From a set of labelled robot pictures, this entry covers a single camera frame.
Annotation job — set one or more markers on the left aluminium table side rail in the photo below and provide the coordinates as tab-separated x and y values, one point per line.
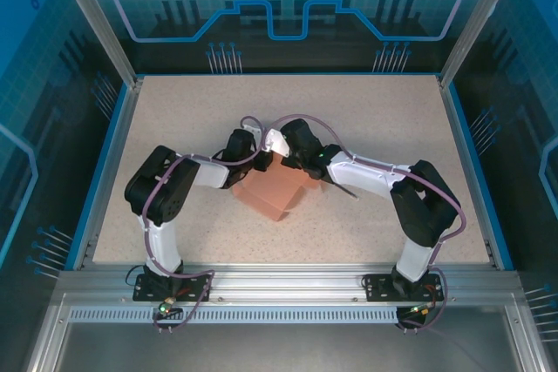
111	171

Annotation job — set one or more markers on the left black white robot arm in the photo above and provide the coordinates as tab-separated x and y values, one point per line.
161	198

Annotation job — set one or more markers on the orange paper box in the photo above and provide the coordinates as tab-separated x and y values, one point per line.
270	193

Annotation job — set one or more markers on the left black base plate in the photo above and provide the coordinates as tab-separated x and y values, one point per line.
148	292

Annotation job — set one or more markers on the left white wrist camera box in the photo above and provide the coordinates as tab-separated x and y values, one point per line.
253	129

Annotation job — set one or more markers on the grey metal sheet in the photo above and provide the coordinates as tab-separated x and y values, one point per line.
283	350

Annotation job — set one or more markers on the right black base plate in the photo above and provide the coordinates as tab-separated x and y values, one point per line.
379	290

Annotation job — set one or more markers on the aluminium mounting rail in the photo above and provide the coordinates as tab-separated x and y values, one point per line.
283	285

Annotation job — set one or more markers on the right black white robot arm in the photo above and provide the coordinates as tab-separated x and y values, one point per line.
423	211

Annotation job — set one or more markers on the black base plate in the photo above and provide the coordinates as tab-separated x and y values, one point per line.
148	292
379	290

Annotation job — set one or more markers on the aluminium table side rail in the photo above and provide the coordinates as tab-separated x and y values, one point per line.
111	171
457	128

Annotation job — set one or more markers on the aluminium frame post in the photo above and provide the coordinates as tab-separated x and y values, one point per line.
100	23
479	19

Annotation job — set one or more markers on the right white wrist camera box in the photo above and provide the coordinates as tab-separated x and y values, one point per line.
276	140

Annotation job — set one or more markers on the right aluminium frame post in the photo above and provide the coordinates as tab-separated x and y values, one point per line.
479	19

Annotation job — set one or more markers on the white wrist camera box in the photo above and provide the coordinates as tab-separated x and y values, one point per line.
276	140
253	129

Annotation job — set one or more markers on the left aluminium frame post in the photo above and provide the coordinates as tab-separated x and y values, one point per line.
100	23

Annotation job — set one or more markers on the black pen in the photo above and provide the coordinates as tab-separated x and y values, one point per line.
349	192

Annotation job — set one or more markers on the right aluminium table side rail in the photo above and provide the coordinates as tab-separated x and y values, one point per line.
457	128

